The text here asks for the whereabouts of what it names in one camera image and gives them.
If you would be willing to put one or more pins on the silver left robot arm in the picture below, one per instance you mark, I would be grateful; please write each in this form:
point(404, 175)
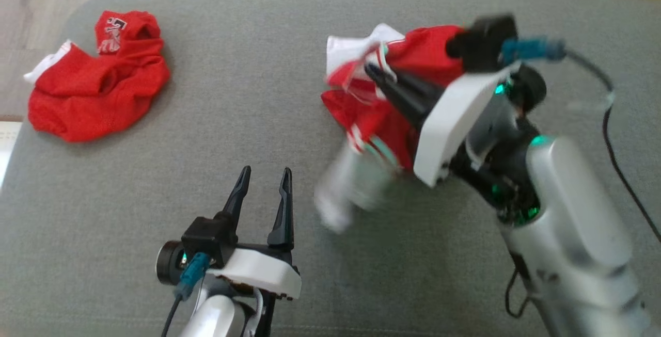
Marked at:
point(217, 316)

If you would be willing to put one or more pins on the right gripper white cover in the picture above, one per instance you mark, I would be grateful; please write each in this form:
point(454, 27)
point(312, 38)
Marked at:
point(454, 115)

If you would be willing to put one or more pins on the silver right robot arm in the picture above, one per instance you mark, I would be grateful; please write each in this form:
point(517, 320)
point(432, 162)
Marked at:
point(573, 234)

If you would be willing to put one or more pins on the large grey sofa seat cushion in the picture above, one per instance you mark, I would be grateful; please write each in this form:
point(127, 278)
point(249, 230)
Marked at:
point(258, 94)

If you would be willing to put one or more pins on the red basketball jersey white trim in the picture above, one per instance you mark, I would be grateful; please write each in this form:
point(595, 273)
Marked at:
point(364, 115)

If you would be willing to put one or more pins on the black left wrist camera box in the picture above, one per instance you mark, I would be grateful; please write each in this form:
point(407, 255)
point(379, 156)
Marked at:
point(206, 236)

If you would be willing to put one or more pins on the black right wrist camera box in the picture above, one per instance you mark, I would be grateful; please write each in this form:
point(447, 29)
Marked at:
point(485, 43)

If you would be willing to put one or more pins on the white flat panel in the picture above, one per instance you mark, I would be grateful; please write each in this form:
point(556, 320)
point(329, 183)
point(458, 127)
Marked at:
point(8, 146)

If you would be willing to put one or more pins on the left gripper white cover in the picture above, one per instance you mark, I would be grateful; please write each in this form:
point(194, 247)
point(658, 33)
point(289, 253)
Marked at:
point(258, 270)

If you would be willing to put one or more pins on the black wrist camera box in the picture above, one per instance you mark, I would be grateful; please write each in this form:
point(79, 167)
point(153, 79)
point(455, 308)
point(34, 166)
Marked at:
point(485, 43)
point(206, 236)

